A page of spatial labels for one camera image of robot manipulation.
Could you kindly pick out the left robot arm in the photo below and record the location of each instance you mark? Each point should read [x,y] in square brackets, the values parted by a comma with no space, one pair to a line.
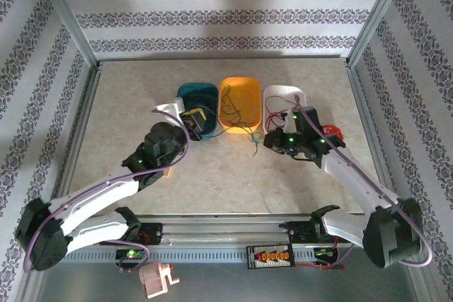
[99,189]

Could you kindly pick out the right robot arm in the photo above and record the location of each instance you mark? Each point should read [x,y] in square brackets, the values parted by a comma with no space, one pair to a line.
[357,178]

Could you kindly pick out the red round lid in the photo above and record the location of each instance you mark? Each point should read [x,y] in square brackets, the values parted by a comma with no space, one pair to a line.
[334,131]

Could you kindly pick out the teal plastic bin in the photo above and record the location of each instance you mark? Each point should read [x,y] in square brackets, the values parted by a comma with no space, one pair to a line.
[209,89]

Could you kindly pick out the white plastic bin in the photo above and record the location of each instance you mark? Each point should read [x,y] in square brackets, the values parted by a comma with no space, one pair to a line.
[283,90]

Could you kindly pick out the orange plastic bin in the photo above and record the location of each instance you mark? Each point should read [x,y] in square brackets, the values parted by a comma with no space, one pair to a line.
[244,97]

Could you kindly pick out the black power distribution board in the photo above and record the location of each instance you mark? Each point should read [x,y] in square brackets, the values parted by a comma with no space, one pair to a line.
[270,256]

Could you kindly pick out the small board with LED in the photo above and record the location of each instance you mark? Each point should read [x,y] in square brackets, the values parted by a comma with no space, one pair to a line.
[325,253]
[131,254]

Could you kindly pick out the red power lead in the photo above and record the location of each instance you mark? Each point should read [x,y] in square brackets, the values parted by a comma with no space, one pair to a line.
[308,264]

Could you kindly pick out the pink clamp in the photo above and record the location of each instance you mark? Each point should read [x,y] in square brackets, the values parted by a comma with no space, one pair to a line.
[154,279]

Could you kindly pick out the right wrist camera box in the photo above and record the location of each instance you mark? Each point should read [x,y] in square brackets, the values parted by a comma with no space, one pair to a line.
[291,121]

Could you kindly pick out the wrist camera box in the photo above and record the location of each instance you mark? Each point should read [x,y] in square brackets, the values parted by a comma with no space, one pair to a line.
[170,109]
[291,121]

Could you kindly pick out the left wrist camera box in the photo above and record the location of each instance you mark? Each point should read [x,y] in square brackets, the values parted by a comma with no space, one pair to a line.
[170,109]

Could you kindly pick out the aluminium frame rail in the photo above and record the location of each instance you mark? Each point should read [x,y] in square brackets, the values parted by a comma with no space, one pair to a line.
[86,104]
[212,58]
[219,227]
[361,104]

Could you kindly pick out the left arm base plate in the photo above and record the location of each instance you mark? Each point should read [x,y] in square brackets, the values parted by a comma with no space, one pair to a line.
[152,235]

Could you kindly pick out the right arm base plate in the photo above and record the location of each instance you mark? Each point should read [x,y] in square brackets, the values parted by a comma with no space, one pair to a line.
[301,236]

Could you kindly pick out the aluminium frame post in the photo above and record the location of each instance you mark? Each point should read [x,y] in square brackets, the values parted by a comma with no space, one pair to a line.
[376,15]
[65,12]

